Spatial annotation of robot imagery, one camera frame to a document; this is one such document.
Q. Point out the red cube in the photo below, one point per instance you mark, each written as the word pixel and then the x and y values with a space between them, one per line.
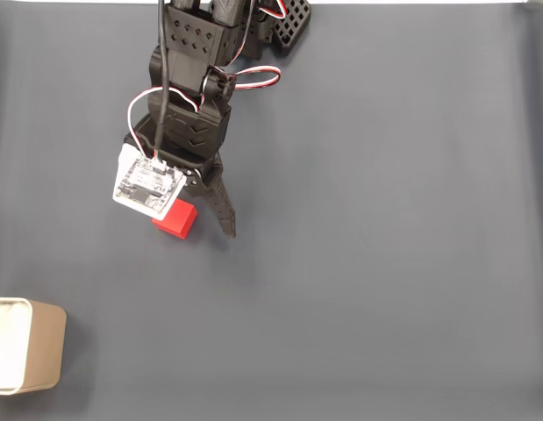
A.
pixel 181 219

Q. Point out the beige white box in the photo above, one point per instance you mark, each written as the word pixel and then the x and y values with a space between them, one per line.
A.
pixel 45 346

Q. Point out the grey table mat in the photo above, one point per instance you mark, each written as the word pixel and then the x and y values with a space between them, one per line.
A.
pixel 341 241

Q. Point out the white padding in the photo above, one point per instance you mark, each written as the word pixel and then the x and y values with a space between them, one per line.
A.
pixel 8 346

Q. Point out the white camera board mount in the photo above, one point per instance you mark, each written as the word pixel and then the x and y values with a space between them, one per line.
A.
pixel 144 184

